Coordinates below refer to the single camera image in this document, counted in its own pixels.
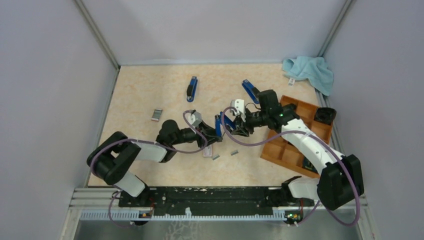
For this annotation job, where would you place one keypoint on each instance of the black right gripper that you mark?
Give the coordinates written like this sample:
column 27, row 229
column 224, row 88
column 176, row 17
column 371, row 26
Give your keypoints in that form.
column 244, row 131

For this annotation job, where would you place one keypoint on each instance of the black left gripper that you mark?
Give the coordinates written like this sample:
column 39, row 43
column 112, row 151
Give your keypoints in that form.
column 208, row 132

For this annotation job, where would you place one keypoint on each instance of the blue black stapler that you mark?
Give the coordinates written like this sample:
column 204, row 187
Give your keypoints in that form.
column 191, row 89
column 221, row 122

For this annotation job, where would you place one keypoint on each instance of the silver staple strip box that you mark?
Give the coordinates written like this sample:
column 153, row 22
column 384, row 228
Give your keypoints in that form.
column 157, row 113

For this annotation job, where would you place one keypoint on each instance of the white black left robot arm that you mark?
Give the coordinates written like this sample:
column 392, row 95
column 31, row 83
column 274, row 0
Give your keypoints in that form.
column 111, row 161

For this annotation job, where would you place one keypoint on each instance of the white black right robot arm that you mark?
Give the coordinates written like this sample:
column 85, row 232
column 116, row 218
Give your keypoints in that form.
column 340, row 178

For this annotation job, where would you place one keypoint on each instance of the red white staple box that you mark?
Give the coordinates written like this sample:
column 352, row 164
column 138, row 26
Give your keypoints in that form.
column 207, row 152

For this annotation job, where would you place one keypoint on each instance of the brown wooden compartment tray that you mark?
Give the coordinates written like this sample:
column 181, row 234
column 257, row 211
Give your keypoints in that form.
column 283, row 153

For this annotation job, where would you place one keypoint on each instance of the black tape roll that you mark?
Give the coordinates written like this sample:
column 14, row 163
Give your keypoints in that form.
column 325, row 115

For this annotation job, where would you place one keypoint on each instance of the light blue cloth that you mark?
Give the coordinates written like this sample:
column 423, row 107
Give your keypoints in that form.
column 313, row 69

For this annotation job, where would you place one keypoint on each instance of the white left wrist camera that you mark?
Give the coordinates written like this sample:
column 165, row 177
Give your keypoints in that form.
column 195, row 118

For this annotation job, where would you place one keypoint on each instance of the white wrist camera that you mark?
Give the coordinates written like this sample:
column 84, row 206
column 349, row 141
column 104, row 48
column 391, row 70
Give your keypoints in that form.
column 238, row 109
column 195, row 118

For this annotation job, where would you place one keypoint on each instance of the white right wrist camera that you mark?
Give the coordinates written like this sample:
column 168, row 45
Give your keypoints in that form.
column 238, row 109

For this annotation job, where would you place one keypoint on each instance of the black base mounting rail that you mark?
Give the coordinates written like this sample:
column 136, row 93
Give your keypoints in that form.
column 212, row 201

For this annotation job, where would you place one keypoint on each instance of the white cable duct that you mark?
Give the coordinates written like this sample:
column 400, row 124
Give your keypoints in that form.
column 135, row 215

